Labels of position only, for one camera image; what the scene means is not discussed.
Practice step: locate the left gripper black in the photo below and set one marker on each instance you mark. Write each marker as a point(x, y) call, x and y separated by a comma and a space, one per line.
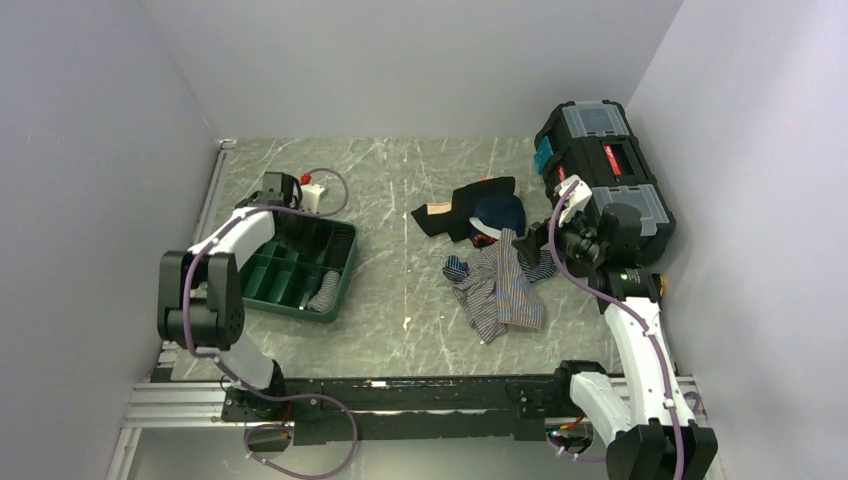
point(294, 205)

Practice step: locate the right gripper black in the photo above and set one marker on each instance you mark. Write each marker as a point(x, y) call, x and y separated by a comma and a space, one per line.
point(537, 236)

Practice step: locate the grey striped underwear orange trim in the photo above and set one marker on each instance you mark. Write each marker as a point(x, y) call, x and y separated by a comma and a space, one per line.
point(495, 293)

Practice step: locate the green divided organizer tray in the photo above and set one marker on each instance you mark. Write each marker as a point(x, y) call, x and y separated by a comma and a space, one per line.
point(280, 279)

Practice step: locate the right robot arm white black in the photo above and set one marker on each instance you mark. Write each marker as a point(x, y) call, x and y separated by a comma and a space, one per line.
point(654, 433)

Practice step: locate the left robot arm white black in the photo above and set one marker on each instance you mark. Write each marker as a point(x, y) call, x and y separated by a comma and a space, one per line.
point(200, 305)

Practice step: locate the dark navy underwear white band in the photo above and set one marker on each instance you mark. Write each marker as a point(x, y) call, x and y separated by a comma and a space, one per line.
point(494, 214)

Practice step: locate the black underwear tan patch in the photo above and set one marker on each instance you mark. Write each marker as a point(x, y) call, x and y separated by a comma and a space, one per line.
point(452, 218)

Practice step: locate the grey striped rolled underwear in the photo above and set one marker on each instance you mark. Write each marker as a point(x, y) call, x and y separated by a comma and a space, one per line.
point(324, 298)

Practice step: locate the black toolbox clear lids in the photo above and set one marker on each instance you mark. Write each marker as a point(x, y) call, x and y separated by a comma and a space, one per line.
point(594, 140)

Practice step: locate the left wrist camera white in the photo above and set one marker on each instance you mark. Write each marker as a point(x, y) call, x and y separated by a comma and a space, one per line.
point(311, 194)

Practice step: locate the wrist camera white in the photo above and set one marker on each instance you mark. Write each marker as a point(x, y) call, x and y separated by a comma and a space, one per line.
point(577, 194)
point(311, 194)

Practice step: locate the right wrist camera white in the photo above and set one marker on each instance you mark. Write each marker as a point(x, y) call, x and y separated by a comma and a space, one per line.
point(577, 194)

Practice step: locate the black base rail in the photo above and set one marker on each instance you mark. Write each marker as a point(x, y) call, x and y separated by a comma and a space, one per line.
point(319, 411)

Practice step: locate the aluminium frame rail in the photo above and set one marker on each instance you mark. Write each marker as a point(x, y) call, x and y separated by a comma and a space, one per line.
point(173, 430)

